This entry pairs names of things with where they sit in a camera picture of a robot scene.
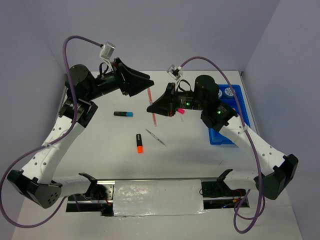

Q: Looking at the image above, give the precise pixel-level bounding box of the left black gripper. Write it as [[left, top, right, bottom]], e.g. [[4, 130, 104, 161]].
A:
[[85, 57, 154, 101]]

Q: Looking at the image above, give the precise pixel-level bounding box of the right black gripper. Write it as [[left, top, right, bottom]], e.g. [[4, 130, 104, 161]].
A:
[[146, 82, 206, 116]]

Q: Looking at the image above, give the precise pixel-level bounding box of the red transparent pen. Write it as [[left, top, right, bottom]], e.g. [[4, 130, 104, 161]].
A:
[[146, 87, 158, 127]]

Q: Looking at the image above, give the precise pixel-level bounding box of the slim silver pen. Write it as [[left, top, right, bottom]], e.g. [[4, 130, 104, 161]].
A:
[[145, 128, 166, 146]]

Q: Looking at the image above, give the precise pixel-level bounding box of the blue cap black highlighter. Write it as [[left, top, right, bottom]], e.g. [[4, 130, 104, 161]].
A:
[[113, 111, 134, 117]]

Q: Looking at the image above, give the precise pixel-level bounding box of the blue round tape tin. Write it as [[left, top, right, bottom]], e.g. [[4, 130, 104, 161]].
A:
[[223, 87, 234, 99]]

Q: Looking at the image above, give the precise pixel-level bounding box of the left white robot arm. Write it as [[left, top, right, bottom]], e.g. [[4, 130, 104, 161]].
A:
[[7, 58, 154, 209]]

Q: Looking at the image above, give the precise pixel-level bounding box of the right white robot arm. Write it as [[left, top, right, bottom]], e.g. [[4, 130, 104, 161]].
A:
[[146, 74, 299, 200]]

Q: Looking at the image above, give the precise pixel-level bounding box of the pink cap black highlighter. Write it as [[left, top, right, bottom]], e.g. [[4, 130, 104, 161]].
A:
[[176, 108, 185, 115]]

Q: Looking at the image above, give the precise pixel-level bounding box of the orange cap black highlighter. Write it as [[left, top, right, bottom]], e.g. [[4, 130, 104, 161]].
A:
[[136, 133, 144, 154]]

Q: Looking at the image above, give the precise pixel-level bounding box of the blue plastic compartment tray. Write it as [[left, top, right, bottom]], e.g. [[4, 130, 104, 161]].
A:
[[208, 84, 250, 145]]

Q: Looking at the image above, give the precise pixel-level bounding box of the white foil covered panel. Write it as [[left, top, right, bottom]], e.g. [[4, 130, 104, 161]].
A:
[[113, 179, 205, 217]]

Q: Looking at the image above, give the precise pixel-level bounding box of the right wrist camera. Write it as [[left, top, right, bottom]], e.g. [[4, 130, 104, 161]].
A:
[[166, 64, 183, 81]]

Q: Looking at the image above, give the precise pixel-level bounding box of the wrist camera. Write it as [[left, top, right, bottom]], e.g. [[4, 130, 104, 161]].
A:
[[166, 64, 183, 81], [99, 41, 116, 61]]

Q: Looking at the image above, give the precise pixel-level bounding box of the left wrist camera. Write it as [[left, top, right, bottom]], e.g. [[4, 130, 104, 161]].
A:
[[99, 41, 116, 61]]

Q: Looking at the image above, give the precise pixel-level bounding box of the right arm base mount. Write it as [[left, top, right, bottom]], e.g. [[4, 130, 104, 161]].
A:
[[199, 169, 247, 210]]

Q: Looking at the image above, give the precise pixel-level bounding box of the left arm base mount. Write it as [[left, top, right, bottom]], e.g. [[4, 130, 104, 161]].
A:
[[66, 172, 115, 217]]

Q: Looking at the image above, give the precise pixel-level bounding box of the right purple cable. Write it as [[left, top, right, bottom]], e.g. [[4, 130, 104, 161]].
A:
[[179, 56, 266, 235]]

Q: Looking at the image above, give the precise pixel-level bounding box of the purple cable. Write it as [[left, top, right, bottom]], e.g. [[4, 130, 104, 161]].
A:
[[0, 35, 104, 229], [179, 56, 266, 235]]

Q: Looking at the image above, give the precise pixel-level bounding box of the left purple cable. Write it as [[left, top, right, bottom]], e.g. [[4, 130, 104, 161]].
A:
[[0, 35, 104, 229]]

